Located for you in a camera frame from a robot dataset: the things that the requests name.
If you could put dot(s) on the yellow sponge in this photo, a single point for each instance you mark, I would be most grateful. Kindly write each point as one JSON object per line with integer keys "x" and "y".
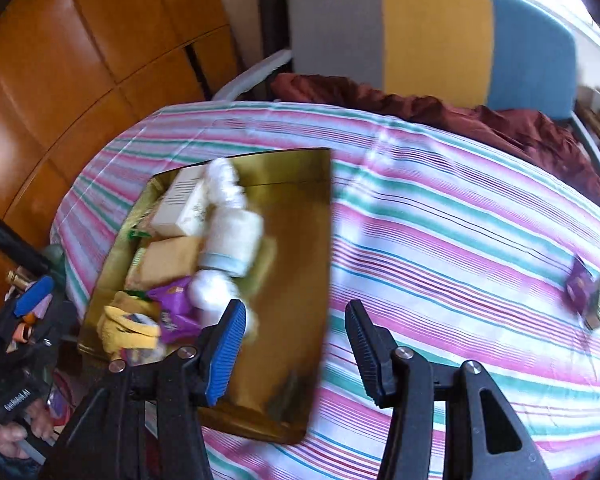
{"x": 167, "y": 257}

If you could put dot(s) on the maroon blanket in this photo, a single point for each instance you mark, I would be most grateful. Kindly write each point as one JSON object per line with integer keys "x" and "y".
{"x": 480, "y": 115}

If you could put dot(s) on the gold bottle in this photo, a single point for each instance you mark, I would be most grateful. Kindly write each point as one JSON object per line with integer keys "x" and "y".
{"x": 19, "y": 278}

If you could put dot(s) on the person's left hand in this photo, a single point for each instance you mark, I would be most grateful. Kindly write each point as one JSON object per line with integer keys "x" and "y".
{"x": 12, "y": 437}

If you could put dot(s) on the gold tin box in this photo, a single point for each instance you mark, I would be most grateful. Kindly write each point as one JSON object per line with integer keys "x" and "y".
{"x": 290, "y": 260}

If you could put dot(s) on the yellow knitted sock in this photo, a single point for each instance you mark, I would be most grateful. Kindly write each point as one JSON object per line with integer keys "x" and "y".
{"x": 125, "y": 332}

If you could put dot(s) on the white plastic bag ball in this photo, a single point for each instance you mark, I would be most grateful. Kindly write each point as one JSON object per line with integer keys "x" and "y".
{"x": 222, "y": 177}

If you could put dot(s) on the white box with ornament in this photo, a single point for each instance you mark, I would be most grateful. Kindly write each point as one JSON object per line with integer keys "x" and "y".
{"x": 196, "y": 214}

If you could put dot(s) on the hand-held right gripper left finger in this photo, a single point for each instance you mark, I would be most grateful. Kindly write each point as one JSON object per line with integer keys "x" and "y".
{"x": 225, "y": 355}

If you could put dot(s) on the grey yellow blue sofa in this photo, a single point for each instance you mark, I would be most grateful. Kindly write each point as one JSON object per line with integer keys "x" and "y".
{"x": 430, "y": 35}

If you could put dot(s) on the white striped box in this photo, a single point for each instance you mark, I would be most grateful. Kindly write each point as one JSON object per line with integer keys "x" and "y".
{"x": 177, "y": 195}

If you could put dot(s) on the black hair dryer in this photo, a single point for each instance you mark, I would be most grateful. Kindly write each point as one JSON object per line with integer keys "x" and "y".
{"x": 15, "y": 245}

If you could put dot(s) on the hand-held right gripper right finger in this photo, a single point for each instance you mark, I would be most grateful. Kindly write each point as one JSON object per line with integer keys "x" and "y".
{"x": 372, "y": 355}

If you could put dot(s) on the purple snack packet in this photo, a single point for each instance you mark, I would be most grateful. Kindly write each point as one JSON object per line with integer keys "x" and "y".
{"x": 172, "y": 305}

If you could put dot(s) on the clear plastic bag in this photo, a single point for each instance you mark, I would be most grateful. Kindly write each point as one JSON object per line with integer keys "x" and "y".
{"x": 210, "y": 290}

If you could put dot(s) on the purple box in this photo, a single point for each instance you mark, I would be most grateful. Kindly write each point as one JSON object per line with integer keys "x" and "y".
{"x": 587, "y": 290}

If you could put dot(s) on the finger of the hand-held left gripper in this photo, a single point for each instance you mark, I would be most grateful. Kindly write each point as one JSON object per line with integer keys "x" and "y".
{"x": 35, "y": 295}

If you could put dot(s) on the green snack packet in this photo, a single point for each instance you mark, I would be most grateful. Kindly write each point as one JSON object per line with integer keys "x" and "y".
{"x": 140, "y": 232}

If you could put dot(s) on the wooden wardrobe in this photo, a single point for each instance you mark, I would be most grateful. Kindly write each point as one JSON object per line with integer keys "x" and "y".
{"x": 80, "y": 60}

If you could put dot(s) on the striped tablecloth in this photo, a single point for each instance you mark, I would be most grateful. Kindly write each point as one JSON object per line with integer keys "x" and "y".
{"x": 455, "y": 235}

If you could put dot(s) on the beige sock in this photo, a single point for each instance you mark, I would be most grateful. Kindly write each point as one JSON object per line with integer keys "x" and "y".
{"x": 232, "y": 235}

